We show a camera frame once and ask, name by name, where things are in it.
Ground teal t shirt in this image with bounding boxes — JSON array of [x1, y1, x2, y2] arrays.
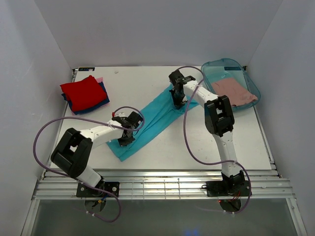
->
[[107, 86, 186, 161]]

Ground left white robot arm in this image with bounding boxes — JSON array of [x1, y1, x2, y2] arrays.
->
[[51, 112, 143, 187]]

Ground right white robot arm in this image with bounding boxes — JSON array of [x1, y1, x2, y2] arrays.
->
[[169, 69, 245, 194]]

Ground blue folded t shirt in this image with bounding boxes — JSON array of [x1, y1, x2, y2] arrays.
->
[[61, 81, 110, 115]]

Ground teal plastic bin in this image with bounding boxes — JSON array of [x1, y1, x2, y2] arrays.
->
[[201, 58, 261, 112]]

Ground pink folded t shirt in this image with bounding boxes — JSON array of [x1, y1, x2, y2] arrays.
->
[[96, 77, 103, 83]]

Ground red folded t shirt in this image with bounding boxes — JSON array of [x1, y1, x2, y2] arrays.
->
[[60, 75, 108, 113]]

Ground pink t shirt in bin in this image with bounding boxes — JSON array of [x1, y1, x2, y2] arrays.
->
[[211, 77, 258, 107]]

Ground blue label sticker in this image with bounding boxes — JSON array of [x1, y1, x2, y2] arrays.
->
[[78, 67, 95, 71]]

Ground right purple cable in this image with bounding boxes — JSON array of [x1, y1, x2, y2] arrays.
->
[[178, 65, 252, 214]]

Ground purple cable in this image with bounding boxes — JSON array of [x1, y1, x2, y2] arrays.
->
[[178, 65, 252, 214], [33, 106, 146, 223]]

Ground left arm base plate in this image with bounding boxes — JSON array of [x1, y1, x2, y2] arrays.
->
[[76, 181, 120, 198]]

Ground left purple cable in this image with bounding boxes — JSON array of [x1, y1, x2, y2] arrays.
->
[[33, 106, 146, 223]]

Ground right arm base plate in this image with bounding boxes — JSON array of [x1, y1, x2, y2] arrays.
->
[[201, 180, 252, 197]]

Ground aluminium rail frame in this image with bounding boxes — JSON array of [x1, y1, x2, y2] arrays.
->
[[32, 169, 295, 200]]

